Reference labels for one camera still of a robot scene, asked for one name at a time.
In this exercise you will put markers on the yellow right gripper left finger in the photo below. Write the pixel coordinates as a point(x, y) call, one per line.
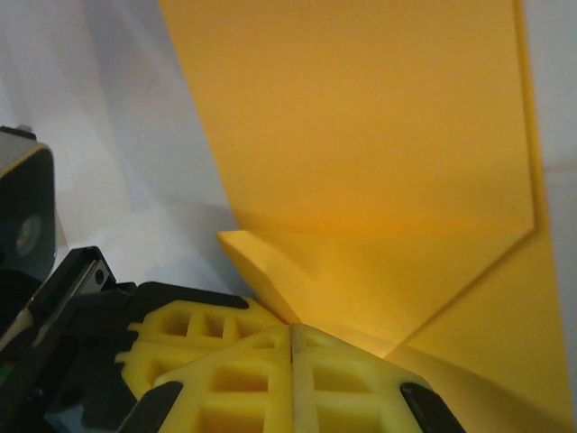
point(234, 388)

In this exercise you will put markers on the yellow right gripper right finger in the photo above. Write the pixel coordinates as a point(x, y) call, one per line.
point(360, 388)

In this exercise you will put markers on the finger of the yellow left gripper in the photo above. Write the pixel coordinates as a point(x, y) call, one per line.
point(144, 365)
point(203, 311)

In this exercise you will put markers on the orange paper sheet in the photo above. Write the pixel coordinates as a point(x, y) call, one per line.
point(360, 158)

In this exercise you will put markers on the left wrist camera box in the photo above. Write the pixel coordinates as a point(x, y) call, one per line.
point(24, 203)

